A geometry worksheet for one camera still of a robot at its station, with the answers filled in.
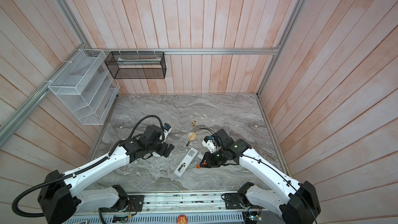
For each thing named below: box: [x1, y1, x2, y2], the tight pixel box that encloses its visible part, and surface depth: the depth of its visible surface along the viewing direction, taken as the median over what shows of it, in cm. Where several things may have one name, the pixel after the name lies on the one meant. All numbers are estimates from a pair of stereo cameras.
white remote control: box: [173, 146, 200, 178], surface depth 87 cm
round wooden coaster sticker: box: [188, 131, 197, 141], surface depth 100 cm
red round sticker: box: [176, 214, 189, 224], surface depth 70 cm
